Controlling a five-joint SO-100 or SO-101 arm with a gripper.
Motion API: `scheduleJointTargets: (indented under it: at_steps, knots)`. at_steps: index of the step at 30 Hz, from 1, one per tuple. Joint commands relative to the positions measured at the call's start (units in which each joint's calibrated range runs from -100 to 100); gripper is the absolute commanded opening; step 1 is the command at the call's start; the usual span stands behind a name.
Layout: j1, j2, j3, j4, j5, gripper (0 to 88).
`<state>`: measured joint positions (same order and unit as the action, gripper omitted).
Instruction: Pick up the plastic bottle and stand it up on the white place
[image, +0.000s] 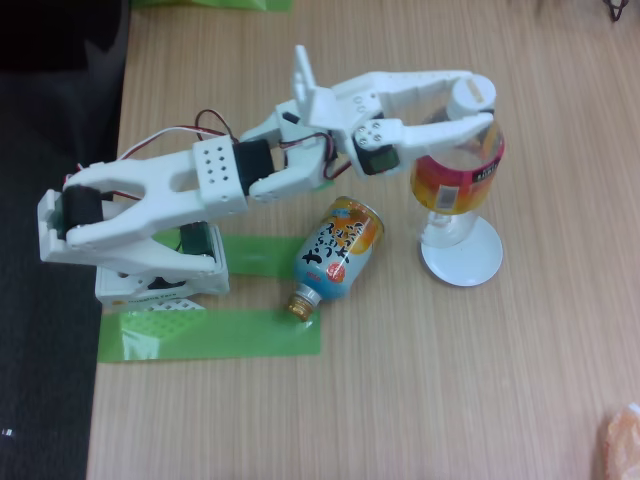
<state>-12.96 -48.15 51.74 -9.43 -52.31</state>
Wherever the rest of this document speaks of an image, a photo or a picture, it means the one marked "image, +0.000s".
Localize clear plastic bottle orange label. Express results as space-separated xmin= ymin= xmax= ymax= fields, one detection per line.
xmin=409 ymin=73 xmax=506 ymax=249

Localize blue orange aluminium bottle can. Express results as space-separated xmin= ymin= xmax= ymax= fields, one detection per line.
xmin=285 ymin=195 xmax=385 ymax=321

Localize white round plate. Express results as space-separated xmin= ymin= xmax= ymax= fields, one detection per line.
xmin=419 ymin=214 xmax=504 ymax=288

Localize green plastic sheet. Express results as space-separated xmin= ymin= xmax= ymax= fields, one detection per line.
xmin=130 ymin=0 xmax=292 ymax=14

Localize short green tape strip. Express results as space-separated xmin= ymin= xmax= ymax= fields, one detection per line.
xmin=222 ymin=234 xmax=314 ymax=279

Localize long green tape strip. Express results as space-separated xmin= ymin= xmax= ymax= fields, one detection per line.
xmin=98 ymin=308 xmax=322 ymax=365

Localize person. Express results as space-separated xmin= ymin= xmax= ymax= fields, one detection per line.
xmin=0 ymin=0 xmax=132 ymax=74

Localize orange plastic bag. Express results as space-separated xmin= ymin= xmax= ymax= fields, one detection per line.
xmin=599 ymin=402 xmax=640 ymax=480

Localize white empty camera mount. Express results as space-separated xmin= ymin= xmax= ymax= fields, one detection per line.
xmin=289 ymin=44 xmax=335 ymax=125

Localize black cable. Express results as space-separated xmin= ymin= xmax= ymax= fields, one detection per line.
xmin=602 ymin=0 xmax=632 ymax=22

